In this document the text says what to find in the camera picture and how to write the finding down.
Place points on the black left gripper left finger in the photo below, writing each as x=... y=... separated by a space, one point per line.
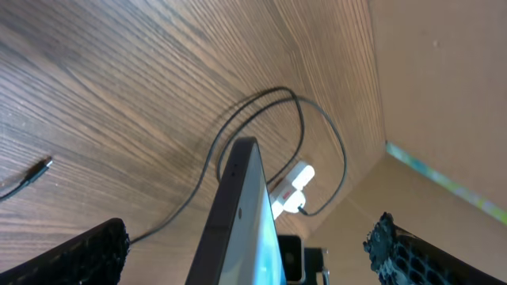
x=97 y=256

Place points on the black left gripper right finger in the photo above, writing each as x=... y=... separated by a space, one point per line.
x=399 y=257

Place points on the blue smartphone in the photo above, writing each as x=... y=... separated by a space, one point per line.
x=239 y=245

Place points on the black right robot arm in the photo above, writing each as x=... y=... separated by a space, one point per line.
x=301 y=264

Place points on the white charger adapter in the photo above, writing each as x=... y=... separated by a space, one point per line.
x=293 y=201

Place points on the white power strip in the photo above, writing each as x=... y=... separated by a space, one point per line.
x=296 y=179

